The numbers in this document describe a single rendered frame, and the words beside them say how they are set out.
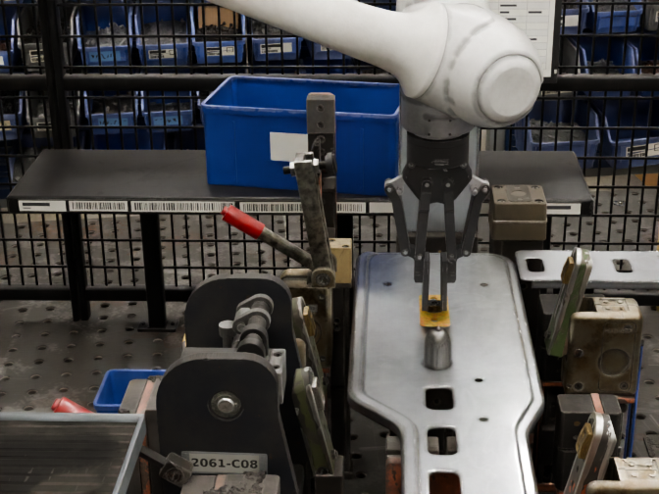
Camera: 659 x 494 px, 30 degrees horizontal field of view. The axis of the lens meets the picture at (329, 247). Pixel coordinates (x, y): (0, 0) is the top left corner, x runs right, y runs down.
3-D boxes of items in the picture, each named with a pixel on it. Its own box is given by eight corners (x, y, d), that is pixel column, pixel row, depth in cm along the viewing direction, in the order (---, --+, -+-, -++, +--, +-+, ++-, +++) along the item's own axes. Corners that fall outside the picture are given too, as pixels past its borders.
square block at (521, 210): (535, 419, 191) (549, 203, 176) (483, 418, 191) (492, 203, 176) (530, 391, 198) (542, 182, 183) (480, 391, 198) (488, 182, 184)
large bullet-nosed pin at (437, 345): (450, 381, 145) (452, 332, 143) (424, 381, 146) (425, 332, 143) (449, 369, 148) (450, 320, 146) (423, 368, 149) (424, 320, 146)
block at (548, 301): (603, 499, 171) (621, 321, 160) (523, 498, 172) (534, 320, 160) (593, 461, 180) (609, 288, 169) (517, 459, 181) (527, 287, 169)
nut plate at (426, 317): (450, 326, 154) (450, 318, 153) (420, 326, 154) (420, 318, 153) (447, 296, 161) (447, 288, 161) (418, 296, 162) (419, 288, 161)
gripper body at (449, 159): (402, 139, 144) (402, 212, 148) (475, 139, 144) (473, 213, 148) (402, 119, 151) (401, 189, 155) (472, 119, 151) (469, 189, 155)
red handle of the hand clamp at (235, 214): (333, 273, 154) (225, 209, 151) (324, 286, 155) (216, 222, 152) (334, 260, 158) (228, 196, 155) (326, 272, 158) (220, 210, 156)
